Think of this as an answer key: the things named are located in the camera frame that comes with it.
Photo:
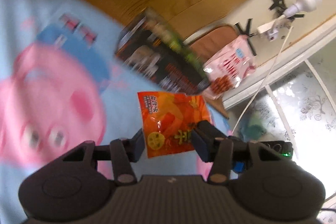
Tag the pink fried twist snack bag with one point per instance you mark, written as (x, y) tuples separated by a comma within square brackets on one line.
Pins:
[(228, 67)]

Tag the white power strip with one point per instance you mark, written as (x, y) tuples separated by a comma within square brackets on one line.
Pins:
[(271, 29)]

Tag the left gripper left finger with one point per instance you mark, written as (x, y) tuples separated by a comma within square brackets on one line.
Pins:
[(122, 153)]

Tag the white light bulb lamp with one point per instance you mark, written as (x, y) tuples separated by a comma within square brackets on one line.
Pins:
[(301, 5)]

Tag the cartoon pig bed sheet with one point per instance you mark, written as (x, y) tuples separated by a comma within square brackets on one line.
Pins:
[(61, 84)]

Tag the orange red snack packet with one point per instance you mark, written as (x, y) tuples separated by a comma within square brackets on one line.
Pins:
[(168, 120)]

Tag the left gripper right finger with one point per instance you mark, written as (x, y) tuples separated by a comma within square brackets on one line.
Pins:
[(213, 146)]

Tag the black sheep print box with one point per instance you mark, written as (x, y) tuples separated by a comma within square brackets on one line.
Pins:
[(147, 54)]

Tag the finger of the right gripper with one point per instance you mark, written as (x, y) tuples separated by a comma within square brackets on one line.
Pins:
[(238, 167)]

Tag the brown seat cushion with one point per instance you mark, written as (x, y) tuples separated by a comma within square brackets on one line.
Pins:
[(213, 41)]

